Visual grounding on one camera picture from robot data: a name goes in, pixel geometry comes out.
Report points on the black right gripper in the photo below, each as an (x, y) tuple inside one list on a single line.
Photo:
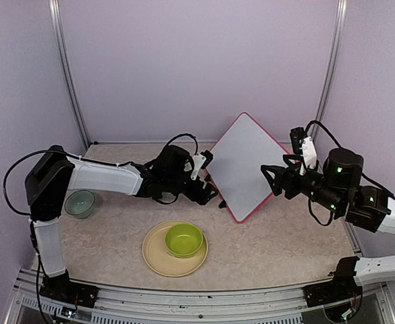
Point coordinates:
[(282, 175)]

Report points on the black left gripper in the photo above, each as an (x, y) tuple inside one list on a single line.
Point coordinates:
[(208, 196)]

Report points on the pink framed whiteboard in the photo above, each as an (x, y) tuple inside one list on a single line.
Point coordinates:
[(236, 166)]

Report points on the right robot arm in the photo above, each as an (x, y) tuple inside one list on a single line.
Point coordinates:
[(377, 262)]

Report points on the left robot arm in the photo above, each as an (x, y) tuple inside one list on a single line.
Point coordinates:
[(47, 185)]

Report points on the green plastic bowl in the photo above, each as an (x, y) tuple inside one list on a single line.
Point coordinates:
[(184, 240)]

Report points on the beige round plate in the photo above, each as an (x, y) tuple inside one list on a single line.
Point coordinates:
[(160, 260)]

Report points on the clear glass bowl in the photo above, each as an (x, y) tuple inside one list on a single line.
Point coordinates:
[(80, 204)]

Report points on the wire whiteboard stand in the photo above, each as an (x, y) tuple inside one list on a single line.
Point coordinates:
[(222, 204)]

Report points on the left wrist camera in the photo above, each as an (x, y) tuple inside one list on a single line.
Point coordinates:
[(200, 161)]

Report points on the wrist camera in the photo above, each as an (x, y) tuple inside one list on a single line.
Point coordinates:
[(200, 161), (304, 148)]

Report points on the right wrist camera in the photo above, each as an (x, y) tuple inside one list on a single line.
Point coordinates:
[(304, 148)]

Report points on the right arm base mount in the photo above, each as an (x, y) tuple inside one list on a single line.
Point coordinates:
[(329, 292)]

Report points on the aluminium front rail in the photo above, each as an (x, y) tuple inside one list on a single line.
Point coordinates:
[(115, 304)]

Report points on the right aluminium corner post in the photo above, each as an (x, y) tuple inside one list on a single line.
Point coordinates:
[(333, 58)]

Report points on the aluminium corner post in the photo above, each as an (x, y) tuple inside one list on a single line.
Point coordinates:
[(333, 58), (55, 13)]

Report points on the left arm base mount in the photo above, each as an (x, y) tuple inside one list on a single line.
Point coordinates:
[(70, 292)]

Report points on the left aluminium corner post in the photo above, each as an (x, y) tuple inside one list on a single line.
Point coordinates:
[(55, 13)]

